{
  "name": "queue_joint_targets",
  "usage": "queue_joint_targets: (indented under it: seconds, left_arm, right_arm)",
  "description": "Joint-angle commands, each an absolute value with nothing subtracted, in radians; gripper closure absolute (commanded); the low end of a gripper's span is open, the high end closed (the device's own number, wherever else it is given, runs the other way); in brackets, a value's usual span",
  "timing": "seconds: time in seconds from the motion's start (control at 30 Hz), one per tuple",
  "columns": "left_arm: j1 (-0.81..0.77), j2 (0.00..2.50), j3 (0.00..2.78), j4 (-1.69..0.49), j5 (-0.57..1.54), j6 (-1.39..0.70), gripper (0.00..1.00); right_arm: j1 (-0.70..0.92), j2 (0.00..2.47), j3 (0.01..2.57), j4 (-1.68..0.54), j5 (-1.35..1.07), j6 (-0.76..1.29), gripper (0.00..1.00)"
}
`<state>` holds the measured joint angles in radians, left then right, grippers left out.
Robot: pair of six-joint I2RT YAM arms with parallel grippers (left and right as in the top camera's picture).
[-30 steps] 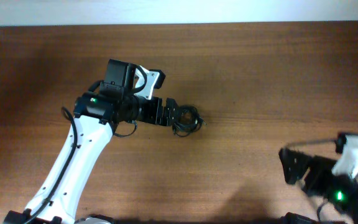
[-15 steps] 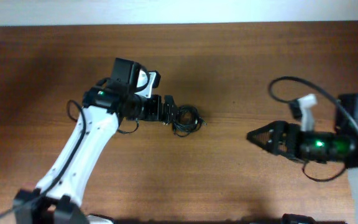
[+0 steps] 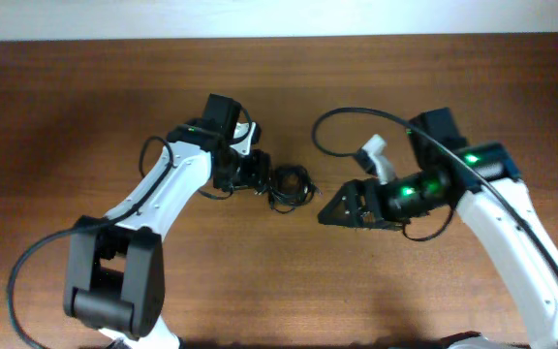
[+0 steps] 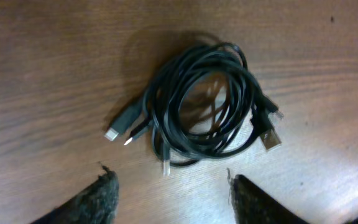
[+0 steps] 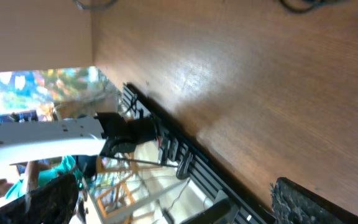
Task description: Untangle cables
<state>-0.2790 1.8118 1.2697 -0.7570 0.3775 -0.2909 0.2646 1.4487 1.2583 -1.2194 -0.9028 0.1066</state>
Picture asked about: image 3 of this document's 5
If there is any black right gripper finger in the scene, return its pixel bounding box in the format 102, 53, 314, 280
317, 208, 380, 229
325, 179, 364, 213

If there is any black cable bundle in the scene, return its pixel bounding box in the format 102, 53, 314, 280
254, 164, 323, 214

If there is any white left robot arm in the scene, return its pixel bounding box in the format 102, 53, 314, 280
63, 94, 260, 348

